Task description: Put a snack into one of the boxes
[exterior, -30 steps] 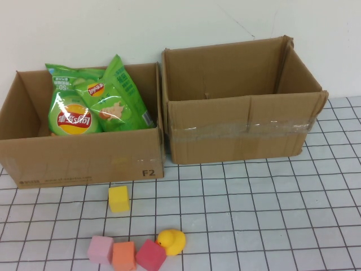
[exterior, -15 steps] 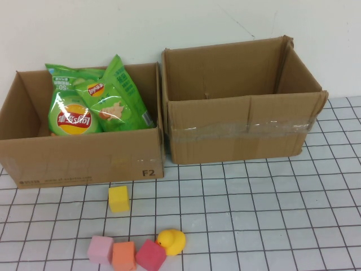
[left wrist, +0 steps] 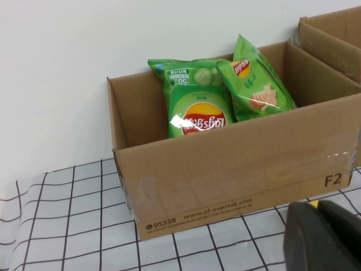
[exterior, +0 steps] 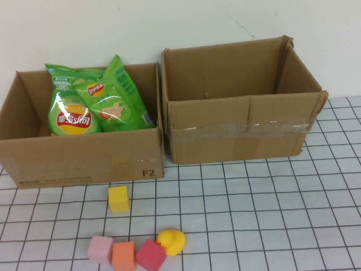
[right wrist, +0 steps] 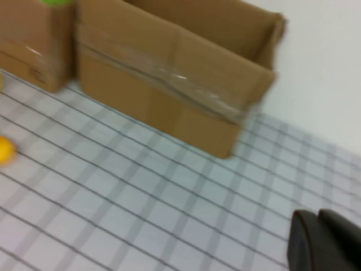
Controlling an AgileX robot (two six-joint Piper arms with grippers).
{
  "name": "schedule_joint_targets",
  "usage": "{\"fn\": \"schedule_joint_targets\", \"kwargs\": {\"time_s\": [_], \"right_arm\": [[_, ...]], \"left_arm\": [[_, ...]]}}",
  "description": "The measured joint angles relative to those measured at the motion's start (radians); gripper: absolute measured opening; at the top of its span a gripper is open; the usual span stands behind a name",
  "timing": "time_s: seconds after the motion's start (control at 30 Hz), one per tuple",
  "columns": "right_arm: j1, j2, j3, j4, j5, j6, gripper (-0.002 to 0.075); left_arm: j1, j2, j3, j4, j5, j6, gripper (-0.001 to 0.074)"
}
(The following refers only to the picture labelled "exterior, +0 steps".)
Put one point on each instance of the cardboard box with clear tape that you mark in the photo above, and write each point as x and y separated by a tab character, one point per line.
225	135

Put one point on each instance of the yellow foam cube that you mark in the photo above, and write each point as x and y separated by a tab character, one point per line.
119	199

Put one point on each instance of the yellow rubber duck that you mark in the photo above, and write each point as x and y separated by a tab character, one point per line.
173	241

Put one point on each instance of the cardboard box with F2 print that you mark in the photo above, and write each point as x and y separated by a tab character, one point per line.
84	158

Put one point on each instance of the orange foam cube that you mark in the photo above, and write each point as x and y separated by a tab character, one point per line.
124	255

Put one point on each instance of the green Lay's chip bag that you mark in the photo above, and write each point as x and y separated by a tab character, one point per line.
70	118
118	107

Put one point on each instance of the pink foam cube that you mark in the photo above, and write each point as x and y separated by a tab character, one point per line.
100	249

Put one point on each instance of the red foam cube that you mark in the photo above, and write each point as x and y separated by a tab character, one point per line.
150	255

